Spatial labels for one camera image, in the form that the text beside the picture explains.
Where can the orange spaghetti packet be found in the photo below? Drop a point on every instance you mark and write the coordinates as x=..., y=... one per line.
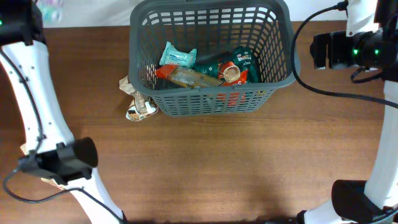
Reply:
x=187, y=77

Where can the brown white snack wrapper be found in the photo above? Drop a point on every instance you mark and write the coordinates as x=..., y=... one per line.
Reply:
x=141, y=106

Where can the beige paper bag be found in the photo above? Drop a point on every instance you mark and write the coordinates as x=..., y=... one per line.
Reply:
x=49, y=181

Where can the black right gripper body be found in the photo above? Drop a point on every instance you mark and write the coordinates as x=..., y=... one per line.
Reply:
x=324, y=50

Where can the grey plastic basket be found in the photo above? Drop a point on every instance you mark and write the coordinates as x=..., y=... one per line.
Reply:
x=213, y=28

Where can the white tissue multipack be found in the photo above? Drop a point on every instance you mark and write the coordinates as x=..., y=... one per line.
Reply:
x=51, y=9

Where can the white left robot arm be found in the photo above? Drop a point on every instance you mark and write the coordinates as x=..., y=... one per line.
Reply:
x=52, y=151

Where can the small white green packet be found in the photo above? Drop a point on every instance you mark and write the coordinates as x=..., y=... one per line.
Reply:
x=171, y=56

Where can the green Nescafe coffee bag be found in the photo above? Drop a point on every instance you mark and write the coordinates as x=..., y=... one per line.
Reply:
x=237, y=67

